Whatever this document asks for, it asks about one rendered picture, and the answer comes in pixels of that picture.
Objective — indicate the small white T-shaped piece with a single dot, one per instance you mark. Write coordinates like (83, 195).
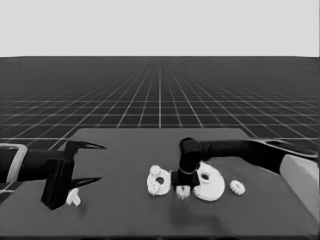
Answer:
(73, 198)

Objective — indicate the large thick white disc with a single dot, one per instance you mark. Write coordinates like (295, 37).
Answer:
(215, 188)

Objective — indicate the small white toothed gear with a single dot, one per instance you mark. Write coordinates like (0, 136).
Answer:
(151, 190)
(180, 194)
(153, 172)
(233, 185)

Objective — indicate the white round carrier with pins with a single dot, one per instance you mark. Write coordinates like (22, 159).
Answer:
(166, 187)

